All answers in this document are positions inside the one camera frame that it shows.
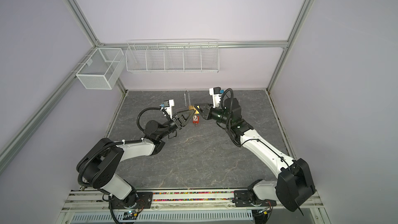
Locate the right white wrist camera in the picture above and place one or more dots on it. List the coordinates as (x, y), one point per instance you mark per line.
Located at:
(216, 94)

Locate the brass padlock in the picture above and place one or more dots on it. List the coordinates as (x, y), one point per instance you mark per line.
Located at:
(188, 103)

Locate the long white wire basket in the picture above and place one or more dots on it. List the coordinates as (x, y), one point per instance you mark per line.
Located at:
(172, 55)

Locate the aluminium front rail frame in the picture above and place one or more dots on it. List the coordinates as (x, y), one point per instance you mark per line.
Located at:
(89, 201)

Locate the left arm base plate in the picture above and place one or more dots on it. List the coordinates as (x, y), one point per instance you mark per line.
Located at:
(137, 200)

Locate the white mesh box basket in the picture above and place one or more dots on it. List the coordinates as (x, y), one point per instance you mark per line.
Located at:
(102, 69)

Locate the white vented cable duct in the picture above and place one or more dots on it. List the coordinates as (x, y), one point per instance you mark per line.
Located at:
(163, 216)

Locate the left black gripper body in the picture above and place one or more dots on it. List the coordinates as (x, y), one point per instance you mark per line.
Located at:
(176, 121)

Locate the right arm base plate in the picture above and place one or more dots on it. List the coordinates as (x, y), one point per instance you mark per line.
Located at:
(246, 198)

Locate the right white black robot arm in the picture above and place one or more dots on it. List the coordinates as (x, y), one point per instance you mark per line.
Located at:
(294, 185)

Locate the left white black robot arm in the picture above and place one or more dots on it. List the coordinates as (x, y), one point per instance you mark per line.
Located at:
(97, 169)

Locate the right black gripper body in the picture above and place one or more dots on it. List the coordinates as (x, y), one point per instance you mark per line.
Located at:
(214, 114)

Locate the red safety padlock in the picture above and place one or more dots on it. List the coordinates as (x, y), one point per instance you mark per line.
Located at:
(195, 120)

